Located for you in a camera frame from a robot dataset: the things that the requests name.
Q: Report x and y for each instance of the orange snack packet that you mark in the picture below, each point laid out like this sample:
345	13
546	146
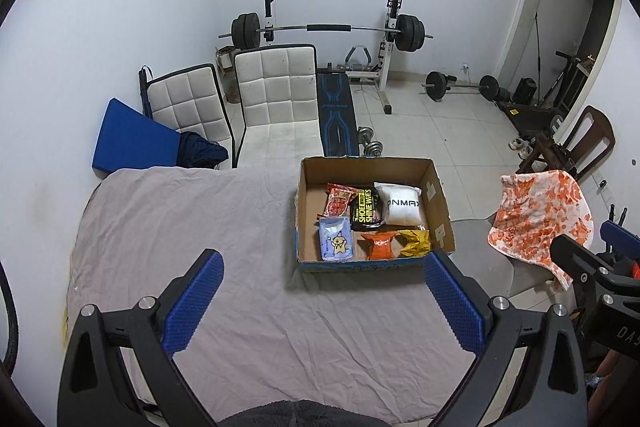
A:
380	247

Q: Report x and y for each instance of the white soft pouch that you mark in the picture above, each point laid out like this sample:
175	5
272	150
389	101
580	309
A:
400	206

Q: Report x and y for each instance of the dark grey fleece clothing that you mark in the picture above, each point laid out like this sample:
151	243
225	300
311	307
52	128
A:
300	414

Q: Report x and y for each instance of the black and blue bench pad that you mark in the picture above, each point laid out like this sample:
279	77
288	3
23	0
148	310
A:
337	117

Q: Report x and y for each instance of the person's right forearm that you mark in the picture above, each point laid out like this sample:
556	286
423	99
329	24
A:
617	369

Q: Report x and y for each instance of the pair of white shoes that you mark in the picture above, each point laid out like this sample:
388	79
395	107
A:
522	147

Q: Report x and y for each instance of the chrome dumbbell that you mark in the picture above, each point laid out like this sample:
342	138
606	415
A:
371	143

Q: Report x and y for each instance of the dark blue garment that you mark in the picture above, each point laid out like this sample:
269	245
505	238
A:
202	151

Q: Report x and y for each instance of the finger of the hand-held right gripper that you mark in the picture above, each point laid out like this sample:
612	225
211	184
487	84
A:
582	262
622	241

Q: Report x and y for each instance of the light blue cartoon packet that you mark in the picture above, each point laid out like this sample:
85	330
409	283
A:
336	241

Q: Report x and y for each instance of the white weight bench rack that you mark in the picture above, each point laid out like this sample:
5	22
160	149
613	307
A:
387	72

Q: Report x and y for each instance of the orange and white patterned cloth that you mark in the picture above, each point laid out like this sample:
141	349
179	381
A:
540	217

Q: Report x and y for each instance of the short barbell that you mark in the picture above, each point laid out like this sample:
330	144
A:
462	84

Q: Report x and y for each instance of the barbell with black plates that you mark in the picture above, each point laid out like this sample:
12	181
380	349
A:
327	28

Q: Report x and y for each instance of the dark wooden chair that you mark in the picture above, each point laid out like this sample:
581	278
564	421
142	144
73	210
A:
590	142

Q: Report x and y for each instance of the grey bed sheet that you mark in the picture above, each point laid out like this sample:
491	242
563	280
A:
200	217

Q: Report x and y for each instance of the yellow snack packet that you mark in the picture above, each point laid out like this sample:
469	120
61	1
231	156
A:
416	243

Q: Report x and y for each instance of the black bag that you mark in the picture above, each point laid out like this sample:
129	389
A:
525	91

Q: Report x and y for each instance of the black kick scooter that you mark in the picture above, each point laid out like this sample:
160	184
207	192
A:
562	79

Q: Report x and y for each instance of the red snack packet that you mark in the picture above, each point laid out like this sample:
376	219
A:
339	202

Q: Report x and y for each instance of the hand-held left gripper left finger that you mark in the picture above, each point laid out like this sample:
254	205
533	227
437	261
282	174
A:
196	302

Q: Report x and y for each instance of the blue foam cushion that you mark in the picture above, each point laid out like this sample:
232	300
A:
135	137

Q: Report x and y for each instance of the thin black pole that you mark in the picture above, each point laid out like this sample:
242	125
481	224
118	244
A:
538	47

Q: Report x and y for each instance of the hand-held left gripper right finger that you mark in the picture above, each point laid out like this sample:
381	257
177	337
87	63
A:
454	307

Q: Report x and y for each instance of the white quilted chair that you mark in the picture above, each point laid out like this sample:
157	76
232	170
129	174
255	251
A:
187	102
275	87

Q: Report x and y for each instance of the cardboard box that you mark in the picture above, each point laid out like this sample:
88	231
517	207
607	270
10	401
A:
312	187

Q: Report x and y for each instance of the black wipes packet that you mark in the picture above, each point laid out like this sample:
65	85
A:
366	209

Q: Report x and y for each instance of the grey chair seat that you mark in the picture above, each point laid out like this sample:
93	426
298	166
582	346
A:
480	252

